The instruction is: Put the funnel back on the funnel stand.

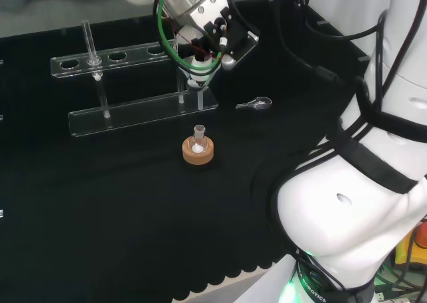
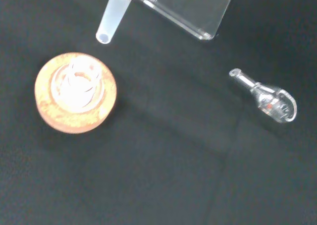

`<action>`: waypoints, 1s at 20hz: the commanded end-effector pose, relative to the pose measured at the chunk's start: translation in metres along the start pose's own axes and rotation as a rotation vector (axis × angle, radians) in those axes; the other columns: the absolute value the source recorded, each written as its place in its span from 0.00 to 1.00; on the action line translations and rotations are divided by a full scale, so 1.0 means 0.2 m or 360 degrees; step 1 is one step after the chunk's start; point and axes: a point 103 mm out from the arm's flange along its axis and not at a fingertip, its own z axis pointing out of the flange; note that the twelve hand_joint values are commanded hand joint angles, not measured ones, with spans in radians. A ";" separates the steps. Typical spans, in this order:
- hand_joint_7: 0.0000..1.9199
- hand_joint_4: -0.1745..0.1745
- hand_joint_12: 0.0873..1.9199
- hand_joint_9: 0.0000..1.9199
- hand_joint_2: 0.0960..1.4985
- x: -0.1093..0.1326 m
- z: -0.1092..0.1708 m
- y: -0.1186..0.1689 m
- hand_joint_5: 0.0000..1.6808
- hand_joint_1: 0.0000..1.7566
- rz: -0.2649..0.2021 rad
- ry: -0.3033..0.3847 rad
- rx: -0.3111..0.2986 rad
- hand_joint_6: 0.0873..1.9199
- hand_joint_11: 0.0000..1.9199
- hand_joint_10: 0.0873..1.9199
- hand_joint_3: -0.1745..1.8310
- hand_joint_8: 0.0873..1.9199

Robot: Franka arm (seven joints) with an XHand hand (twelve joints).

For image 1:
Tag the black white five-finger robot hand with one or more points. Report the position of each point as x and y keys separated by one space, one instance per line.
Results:
x=197 y=37

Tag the clear plastic funnel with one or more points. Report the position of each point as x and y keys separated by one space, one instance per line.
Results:
x=200 y=99

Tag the clear glass weighing funnel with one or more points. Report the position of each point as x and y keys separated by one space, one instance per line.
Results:
x=258 y=102

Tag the clear acrylic funnel stand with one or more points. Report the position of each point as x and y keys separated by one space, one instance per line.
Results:
x=133 y=113

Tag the small round-bottom glass flask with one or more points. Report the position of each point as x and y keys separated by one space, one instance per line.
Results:
x=199 y=143

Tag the clear glass tube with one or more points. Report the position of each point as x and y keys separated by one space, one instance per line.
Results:
x=89 y=39

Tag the small cloth clip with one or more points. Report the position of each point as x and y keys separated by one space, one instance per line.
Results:
x=322 y=23
x=363 y=59

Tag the black bench cloth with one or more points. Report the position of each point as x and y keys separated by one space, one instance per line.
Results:
x=100 y=199

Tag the yellow stop button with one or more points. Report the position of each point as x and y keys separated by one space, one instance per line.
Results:
x=417 y=246

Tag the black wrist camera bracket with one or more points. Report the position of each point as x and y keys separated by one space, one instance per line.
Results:
x=238 y=32

